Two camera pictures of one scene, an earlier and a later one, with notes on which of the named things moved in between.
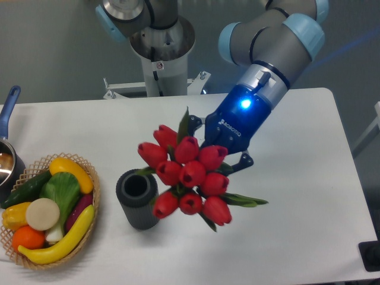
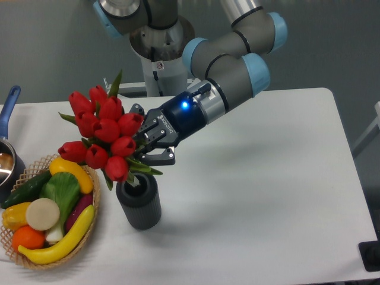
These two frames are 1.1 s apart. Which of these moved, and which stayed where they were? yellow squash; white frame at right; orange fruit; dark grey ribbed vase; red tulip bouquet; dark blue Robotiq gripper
Moved: dark blue Robotiq gripper; red tulip bouquet
Stayed: dark grey ribbed vase; white frame at right; orange fruit; yellow squash
